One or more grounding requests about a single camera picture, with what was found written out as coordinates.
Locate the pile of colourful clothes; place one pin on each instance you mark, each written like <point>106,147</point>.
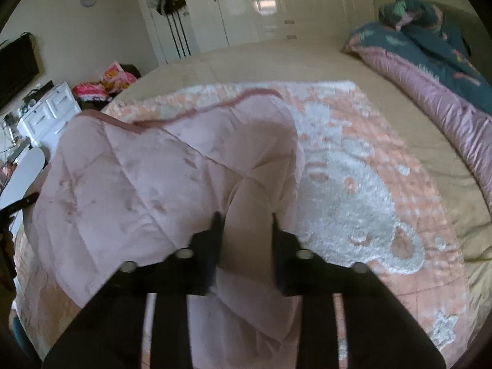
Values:
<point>103,82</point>

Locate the black wall television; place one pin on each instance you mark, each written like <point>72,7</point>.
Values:
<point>17,69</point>

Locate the white drawer chest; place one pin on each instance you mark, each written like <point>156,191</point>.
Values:
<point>50,115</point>

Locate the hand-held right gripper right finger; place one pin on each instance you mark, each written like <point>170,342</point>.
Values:
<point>278,246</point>

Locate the bed with beige sheet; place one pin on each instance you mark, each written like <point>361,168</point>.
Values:
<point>422,134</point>

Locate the pink quilted jacket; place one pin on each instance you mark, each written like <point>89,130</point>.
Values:
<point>134,184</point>

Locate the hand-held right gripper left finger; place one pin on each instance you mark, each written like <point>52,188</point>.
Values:
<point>216,238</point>

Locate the teal and pink floral quilt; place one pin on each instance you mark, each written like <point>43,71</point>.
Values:
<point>422,80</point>

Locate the white wardrobe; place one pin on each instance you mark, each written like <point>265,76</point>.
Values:
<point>238,7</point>

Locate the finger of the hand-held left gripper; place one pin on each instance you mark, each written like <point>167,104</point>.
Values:
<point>21,204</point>

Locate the white chair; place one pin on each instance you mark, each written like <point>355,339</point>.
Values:
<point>23,176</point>

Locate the pink and white plush blanket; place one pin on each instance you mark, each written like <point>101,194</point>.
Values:
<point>346,184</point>

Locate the round wall clock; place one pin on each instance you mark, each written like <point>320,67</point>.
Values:
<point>88,0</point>

